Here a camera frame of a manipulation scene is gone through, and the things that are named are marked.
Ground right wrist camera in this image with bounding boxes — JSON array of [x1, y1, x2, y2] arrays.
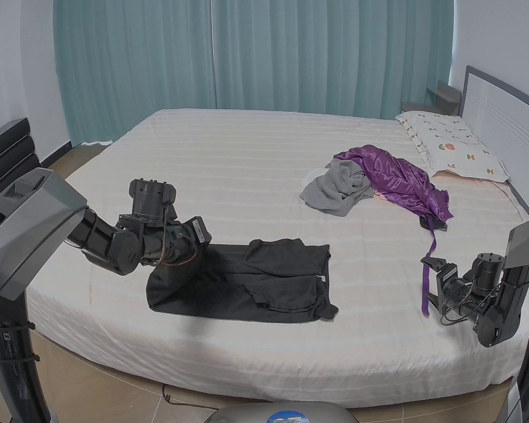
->
[[436, 263, 458, 297]]

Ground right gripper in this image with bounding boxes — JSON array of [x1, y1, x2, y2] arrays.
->
[[421, 257, 473, 317]]

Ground black cable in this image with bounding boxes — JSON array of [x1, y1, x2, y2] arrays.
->
[[440, 307, 478, 326], [160, 383, 217, 411]]

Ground purple satin garment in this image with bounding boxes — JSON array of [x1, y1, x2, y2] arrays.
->
[[334, 145, 453, 317]]

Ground grey garment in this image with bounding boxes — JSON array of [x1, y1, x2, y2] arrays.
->
[[300, 159, 375, 218]]

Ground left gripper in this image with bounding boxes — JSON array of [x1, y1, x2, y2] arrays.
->
[[143, 222, 204, 267]]

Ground black chest of drawers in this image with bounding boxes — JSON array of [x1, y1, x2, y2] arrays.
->
[[0, 118, 43, 202]]

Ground white garment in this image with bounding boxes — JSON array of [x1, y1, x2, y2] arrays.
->
[[303, 168, 332, 189]]

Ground blue-green curtain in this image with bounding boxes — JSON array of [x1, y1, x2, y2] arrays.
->
[[212, 0, 455, 120], [53, 0, 217, 147]]

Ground bed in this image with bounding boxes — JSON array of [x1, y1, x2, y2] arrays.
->
[[26, 65, 529, 410]]

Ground white printed pillow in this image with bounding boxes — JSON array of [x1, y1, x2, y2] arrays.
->
[[395, 110, 511, 183]]

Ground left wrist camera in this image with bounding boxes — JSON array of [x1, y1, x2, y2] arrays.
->
[[191, 216, 212, 246]]

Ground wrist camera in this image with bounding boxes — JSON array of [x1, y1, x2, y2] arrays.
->
[[191, 216, 212, 246], [436, 263, 458, 297]]

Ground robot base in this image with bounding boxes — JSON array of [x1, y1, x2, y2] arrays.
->
[[203, 404, 350, 423]]

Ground black T-shirt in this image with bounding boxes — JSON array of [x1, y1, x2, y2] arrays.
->
[[145, 237, 339, 324]]

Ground grey bedside table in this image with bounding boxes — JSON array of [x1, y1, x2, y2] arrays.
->
[[401, 82, 462, 116]]

